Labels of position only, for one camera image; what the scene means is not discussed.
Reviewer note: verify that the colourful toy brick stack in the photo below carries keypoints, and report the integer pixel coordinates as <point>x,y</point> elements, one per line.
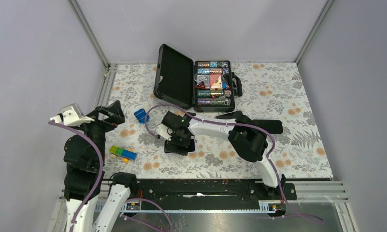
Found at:
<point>125,155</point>

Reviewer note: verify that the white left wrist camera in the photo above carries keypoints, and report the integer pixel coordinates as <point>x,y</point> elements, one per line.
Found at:
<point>71,116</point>

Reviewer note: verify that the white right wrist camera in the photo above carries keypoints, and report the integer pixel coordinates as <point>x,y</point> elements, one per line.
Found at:
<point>164,132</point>

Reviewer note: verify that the red playing card box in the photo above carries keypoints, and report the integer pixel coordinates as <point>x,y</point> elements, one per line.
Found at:
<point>216,81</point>

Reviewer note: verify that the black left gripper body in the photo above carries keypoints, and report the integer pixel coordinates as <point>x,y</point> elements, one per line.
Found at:
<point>98,129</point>

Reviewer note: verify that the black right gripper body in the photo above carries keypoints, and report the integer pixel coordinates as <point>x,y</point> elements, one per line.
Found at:
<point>178,140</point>

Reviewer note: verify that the black poker chip case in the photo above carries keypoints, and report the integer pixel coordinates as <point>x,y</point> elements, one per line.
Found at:
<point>184,82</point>

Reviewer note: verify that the floral table mat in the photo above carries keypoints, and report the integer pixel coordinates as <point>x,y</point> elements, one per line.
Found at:
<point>272,92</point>

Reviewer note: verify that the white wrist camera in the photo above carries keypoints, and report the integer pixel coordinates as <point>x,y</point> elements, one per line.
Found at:
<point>71,116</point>
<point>164,132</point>

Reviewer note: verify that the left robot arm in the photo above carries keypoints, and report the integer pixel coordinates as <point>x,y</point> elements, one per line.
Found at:
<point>85,162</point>

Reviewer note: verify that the blue toy car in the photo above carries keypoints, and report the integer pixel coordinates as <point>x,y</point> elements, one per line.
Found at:
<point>142,116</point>

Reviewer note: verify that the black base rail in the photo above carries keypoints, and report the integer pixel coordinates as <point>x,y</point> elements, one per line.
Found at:
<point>211,194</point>

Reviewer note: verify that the phone in white case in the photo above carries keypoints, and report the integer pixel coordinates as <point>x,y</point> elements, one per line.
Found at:
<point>271,126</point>

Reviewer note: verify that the phone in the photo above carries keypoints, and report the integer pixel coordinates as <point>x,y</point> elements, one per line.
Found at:
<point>271,126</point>
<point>178,149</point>

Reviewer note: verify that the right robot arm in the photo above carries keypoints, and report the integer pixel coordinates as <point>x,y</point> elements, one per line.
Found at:
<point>252,139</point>

